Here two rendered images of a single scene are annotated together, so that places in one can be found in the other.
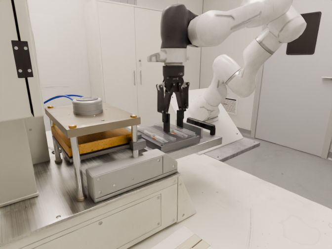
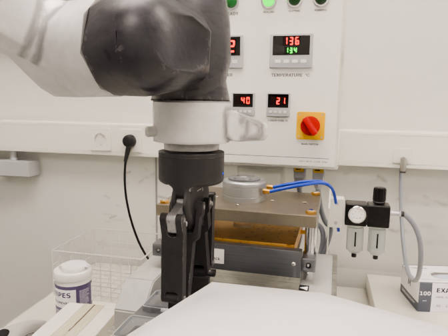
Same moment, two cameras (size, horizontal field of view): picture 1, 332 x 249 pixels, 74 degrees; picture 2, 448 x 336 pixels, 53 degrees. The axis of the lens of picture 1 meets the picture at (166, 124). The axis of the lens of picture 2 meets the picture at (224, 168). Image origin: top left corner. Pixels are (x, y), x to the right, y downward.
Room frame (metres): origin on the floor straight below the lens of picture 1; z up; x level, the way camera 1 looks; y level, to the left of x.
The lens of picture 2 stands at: (1.20, -0.32, 1.29)
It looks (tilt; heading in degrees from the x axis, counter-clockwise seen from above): 9 degrees down; 141
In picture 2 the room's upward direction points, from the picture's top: 1 degrees clockwise
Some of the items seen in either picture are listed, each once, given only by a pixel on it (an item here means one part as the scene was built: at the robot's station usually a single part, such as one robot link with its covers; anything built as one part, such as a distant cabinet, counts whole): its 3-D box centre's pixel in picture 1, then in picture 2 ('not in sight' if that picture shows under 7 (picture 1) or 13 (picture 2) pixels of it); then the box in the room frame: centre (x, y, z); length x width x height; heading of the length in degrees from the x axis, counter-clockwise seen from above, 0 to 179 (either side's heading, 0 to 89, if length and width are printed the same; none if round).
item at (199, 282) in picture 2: (166, 122); (197, 303); (0.77, 0.00, 1.03); 0.03 x 0.01 x 0.07; 37
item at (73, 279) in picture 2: not in sight; (73, 293); (0.20, 0.05, 0.82); 0.09 x 0.09 x 0.15
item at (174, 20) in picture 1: (186, 27); (167, 35); (0.80, -0.07, 1.35); 0.18 x 0.10 x 0.13; 107
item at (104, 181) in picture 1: (136, 170); (159, 279); (0.53, 0.08, 0.96); 0.25 x 0.05 x 0.07; 127
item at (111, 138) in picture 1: (89, 126); (247, 222); (0.61, 0.22, 1.07); 0.22 x 0.17 x 0.10; 37
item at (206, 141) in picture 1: (173, 136); not in sight; (0.79, -0.03, 0.97); 0.30 x 0.22 x 0.08; 127
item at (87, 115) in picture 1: (75, 121); (257, 209); (0.60, 0.25, 1.08); 0.31 x 0.24 x 0.13; 37
